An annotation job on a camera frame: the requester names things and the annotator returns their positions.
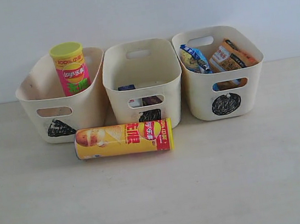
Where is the cream bin triangle mark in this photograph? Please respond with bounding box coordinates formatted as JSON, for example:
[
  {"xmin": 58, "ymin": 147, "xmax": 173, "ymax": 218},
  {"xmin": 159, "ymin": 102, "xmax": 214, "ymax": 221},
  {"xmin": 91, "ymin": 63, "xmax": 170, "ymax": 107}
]
[{"xmin": 15, "ymin": 47, "xmax": 109, "ymax": 144}]

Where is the cream bin circle mark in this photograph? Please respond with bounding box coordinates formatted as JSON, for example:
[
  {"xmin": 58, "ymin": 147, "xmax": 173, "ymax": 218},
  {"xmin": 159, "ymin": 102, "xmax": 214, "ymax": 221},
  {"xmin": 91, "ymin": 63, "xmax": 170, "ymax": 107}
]
[{"xmin": 172, "ymin": 25, "xmax": 264, "ymax": 121}]

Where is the blue instant noodle bag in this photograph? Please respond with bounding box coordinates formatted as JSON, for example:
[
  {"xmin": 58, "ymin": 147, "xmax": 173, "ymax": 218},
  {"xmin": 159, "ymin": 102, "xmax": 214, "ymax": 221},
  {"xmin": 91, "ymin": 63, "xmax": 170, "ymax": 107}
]
[{"xmin": 180, "ymin": 44, "xmax": 213, "ymax": 74}]

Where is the cream bin square mark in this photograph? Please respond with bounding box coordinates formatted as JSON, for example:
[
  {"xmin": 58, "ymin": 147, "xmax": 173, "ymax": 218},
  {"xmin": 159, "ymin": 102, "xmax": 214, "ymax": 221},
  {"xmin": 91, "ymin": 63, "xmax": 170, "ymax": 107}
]
[{"xmin": 103, "ymin": 38, "xmax": 182, "ymax": 128}]

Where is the pink Lays chips can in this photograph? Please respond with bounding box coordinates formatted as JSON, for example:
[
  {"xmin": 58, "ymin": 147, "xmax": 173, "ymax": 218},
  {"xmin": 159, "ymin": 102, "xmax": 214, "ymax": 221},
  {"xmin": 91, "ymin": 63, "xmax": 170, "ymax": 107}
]
[{"xmin": 49, "ymin": 42, "xmax": 91, "ymax": 96}]

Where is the small purple snack packet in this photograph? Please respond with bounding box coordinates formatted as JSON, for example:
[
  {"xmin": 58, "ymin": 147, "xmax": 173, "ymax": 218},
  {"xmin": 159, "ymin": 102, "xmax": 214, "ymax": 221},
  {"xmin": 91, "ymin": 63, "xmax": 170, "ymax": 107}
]
[{"xmin": 142, "ymin": 96, "xmax": 162, "ymax": 106}]

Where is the yellow Lays chips can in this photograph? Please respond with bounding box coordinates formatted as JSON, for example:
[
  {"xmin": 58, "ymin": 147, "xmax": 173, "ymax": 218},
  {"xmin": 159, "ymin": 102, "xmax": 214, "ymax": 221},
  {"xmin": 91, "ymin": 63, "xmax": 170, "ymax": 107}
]
[{"xmin": 74, "ymin": 118, "xmax": 174, "ymax": 160}]

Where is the orange instant noodle bag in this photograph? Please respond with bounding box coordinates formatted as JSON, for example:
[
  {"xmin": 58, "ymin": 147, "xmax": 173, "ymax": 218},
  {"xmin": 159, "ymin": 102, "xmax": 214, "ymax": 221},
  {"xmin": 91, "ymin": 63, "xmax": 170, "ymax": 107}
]
[{"xmin": 208, "ymin": 38, "xmax": 258, "ymax": 90}]

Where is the blue foil snack package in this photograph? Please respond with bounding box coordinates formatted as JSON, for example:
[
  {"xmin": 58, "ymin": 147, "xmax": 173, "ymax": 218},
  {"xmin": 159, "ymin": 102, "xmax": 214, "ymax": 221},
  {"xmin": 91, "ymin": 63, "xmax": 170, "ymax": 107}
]
[{"xmin": 118, "ymin": 84, "xmax": 135, "ymax": 91}]

